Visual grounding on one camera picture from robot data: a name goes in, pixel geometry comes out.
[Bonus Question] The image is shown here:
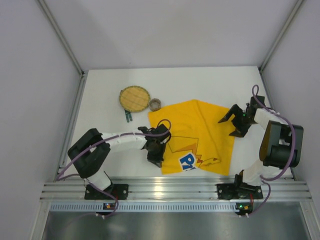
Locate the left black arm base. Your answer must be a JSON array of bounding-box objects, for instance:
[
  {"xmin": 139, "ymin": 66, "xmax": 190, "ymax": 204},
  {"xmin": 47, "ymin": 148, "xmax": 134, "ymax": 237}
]
[{"xmin": 84, "ymin": 184, "xmax": 129, "ymax": 200}]

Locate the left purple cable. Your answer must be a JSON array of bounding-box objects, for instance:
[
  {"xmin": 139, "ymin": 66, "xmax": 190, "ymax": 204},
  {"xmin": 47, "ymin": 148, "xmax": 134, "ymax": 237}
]
[{"xmin": 51, "ymin": 118, "xmax": 172, "ymax": 226}]

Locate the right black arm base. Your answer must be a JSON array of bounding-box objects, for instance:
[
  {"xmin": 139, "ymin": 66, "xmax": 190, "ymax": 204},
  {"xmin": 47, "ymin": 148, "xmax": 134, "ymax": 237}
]
[{"xmin": 216, "ymin": 183, "xmax": 263, "ymax": 200}]

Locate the green handled spoon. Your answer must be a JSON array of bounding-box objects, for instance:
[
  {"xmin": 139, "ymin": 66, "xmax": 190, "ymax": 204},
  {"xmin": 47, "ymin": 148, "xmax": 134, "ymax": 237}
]
[{"xmin": 124, "ymin": 110, "xmax": 130, "ymax": 123}]

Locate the right aluminium frame post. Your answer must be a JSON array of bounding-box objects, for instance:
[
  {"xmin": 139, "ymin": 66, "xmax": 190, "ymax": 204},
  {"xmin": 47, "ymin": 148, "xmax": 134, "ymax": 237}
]
[{"xmin": 258, "ymin": 0, "xmax": 306, "ymax": 75}]

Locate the perforated metal cable duct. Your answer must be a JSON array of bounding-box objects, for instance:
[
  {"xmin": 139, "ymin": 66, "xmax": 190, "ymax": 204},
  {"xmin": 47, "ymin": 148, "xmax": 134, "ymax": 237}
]
[{"xmin": 50, "ymin": 202, "xmax": 252, "ymax": 213}]

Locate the aluminium front rail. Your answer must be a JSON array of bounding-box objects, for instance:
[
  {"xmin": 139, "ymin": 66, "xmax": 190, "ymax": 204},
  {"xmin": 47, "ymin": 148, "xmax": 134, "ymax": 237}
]
[{"xmin": 40, "ymin": 176, "xmax": 312, "ymax": 202}]

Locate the round woven bamboo plate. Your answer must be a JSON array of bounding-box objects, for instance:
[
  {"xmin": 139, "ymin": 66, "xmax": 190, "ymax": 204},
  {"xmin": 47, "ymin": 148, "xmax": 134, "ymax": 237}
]
[{"xmin": 118, "ymin": 85, "xmax": 151, "ymax": 113}]

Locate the yellow cartoon print cloth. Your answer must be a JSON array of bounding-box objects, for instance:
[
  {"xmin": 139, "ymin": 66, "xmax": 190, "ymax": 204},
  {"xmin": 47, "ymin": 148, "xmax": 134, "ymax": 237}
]
[{"xmin": 148, "ymin": 99, "xmax": 235, "ymax": 176}]

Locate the aluminium frame post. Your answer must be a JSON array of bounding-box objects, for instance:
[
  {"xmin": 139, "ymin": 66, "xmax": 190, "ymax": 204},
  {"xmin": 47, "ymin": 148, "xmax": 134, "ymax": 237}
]
[
  {"xmin": 258, "ymin": 0, "xmax": 306, "ymax": 75},
  {"xmin": 37, "ymin": 0, "xmax": 88, "ymax": 76}
]

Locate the speckled ceramic cup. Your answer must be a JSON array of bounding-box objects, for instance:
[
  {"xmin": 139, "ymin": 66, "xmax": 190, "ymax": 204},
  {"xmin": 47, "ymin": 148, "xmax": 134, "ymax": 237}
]
[{"xmin": 148, "ymin": 98, "xmax": 162, "ymax": 112}]

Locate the left aluminium frame post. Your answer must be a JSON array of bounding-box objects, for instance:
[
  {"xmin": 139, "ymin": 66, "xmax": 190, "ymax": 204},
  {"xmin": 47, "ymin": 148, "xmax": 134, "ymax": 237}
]
[{"xmin": 37, "ymin": 0, "xmax": 88, "ymax": 76}]

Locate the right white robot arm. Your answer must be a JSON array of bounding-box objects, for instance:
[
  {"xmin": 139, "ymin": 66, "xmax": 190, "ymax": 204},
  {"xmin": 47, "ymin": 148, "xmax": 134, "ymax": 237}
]
[{"xmin": 218, "ymin": 95, "xmax": 304, "ymax": 190}]

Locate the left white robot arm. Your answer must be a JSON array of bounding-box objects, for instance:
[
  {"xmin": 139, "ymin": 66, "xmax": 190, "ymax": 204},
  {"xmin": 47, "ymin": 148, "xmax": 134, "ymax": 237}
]
[{"xmin": 67, "ymin": 123, "xmax": 171, "ymax": 191}]

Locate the green handled fork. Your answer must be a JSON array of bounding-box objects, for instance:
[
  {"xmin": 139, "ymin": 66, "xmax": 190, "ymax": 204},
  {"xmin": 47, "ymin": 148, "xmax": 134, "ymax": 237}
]
[{"xmin": 128, "ymin": 111, "xmax": 133, "ymax": 122}]

